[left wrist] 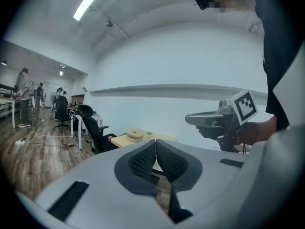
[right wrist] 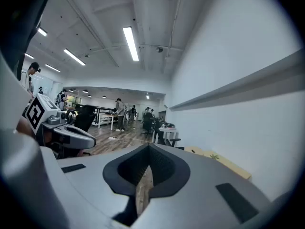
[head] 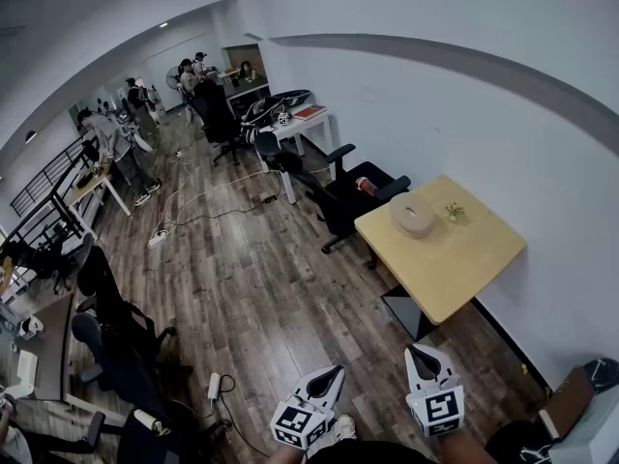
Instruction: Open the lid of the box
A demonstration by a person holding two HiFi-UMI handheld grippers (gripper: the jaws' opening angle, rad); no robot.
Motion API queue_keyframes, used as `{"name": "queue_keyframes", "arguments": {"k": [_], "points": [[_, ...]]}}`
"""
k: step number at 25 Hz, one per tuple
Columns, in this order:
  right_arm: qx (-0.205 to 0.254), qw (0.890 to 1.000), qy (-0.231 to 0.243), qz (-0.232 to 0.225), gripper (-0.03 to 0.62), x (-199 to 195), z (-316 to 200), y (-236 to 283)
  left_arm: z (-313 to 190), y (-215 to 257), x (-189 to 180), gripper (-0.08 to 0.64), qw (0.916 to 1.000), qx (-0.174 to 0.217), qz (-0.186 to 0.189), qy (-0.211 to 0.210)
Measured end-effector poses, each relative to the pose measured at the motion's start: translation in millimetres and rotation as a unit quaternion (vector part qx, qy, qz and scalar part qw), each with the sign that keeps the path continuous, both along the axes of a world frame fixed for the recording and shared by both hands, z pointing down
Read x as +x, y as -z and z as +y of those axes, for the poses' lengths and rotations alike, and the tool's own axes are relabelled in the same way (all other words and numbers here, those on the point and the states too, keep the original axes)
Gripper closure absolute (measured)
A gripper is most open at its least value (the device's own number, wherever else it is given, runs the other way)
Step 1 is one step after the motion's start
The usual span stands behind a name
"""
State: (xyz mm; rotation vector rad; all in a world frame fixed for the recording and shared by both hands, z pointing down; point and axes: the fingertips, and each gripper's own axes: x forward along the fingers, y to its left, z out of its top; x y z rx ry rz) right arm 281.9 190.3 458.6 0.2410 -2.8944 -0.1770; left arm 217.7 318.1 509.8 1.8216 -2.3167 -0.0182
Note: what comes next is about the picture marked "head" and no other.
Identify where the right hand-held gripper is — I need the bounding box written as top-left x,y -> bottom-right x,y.
404,344 -> 466,438

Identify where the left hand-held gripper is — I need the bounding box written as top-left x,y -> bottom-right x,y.
269,364 -> 346,451

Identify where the round wooden box lid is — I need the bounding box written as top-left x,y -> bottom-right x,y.
389,191 -> 435,231

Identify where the person's right forearm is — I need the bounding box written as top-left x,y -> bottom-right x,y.
437,427 -> 499,464

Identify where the person's left forearm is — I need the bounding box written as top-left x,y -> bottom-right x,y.
270,446 -> 310,464

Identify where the large white box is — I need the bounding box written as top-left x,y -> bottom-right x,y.
547,385 -> 619,464

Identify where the person's white shoe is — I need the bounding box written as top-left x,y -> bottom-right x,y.
333,413 -> 358,443

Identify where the black table base panel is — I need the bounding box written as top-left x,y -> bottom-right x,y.
380,286 -> 437,343

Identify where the person's black clothing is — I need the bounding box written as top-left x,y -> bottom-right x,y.
304,436 -> 439,464

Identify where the black round stool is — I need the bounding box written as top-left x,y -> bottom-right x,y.
485,420 -> 558,464

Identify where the small green potted plant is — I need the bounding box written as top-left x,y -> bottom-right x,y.
443,200 -> 469,225

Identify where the black round table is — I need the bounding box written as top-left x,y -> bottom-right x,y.
581,356 -> 619,396

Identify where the black office chair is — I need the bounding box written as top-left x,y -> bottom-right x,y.
74,232 -> 179,357
70,310 -> 195,422
253,130 -> 413,256
0,232 -> 96,297
192,79 -> 246,167
85,406 -> 228,464

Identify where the white table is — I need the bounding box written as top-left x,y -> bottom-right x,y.
258,106 -> 339,206

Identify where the dark grey desk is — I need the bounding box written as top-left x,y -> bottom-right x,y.
0,291 -> 77,404

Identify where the red book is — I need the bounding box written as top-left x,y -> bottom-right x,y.
292,103 -> 329,122

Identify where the black oval tray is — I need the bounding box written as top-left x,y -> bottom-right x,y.
272,89 -> 312,109

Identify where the white gadget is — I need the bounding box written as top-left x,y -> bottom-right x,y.
17,315 -> 45,342

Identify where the small wooden table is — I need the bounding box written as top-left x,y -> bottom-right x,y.
63,159 -> 133,241

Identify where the standing fan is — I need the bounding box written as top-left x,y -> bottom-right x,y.
164,65 -> 184,113

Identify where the black metal railing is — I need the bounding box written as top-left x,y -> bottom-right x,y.
0,132 -> 101,265

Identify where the black adapter cable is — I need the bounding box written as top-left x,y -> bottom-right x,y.
217,373 -> 272,459

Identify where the black floor cable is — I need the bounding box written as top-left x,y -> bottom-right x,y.
163,181 -> 284,234

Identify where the white floor cable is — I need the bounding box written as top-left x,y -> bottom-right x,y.
157,145 -> 284,241

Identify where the black bag with cables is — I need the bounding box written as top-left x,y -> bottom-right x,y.
240,95 -> 287,145

